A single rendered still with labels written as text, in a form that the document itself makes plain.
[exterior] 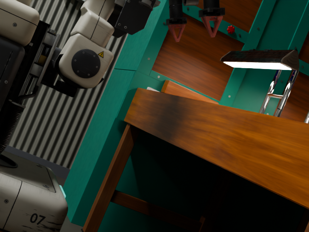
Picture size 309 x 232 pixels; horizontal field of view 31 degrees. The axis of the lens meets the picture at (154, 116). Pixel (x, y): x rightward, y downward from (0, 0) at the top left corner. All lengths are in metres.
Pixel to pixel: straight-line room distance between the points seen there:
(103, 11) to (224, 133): 0.67
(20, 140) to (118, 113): 1.47
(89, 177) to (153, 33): 0.80
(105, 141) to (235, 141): 1.32
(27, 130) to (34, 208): 2.34
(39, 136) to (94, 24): 2.24
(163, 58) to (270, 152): 1.52
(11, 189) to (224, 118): 0.71
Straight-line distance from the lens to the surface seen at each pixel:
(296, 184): 1.33
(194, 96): 2.89
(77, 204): 2.92
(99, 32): 2.04
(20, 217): 1.88
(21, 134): 4.18
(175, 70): 2.92
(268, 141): 1.50
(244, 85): 3.07
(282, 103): 2.53
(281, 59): 2.28
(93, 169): 2.89
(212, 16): 2.02
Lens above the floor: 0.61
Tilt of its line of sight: 1 degrees up
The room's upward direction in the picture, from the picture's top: 23 degrees clockwise
